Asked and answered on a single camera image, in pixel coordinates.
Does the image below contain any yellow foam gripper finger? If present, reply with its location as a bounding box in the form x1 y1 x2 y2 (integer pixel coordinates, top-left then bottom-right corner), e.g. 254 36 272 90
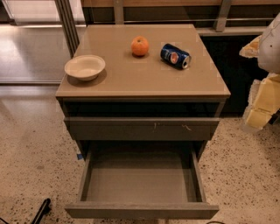
239 35 262 59
242 73 280 133

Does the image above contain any grey drawer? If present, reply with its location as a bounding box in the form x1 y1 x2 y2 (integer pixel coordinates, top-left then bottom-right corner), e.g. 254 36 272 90
66 150 219 220
65 117 220 141

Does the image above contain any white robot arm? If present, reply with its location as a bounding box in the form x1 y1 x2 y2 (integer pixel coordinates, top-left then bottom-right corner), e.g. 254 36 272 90
239 13 280 133

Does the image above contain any grey drawer cabinet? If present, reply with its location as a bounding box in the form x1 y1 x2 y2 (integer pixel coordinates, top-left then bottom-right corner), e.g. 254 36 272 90
56 24 230 156

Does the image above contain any grey top drawer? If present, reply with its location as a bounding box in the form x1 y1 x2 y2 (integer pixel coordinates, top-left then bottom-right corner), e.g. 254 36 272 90
65 117 220 141

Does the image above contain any blue soda can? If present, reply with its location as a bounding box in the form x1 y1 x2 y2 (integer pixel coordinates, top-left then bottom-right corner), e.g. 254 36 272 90
160 44 192 69

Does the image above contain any orange fruit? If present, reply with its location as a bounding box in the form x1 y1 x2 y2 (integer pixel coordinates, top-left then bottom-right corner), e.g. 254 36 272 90
130 36 150 57

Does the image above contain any white bowl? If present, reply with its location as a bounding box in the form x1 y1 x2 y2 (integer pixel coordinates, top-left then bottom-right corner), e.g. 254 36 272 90
64 55 106 81

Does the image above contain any blue tape piece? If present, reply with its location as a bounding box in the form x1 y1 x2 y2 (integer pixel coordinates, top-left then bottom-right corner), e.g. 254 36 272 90
76 154 84 160

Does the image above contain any black object on floor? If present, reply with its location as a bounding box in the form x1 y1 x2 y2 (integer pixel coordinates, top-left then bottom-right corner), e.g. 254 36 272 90
31 199 51 224

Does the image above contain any metal railing frame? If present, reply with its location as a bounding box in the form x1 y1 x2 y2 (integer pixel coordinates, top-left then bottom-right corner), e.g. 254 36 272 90
54 0 280 53

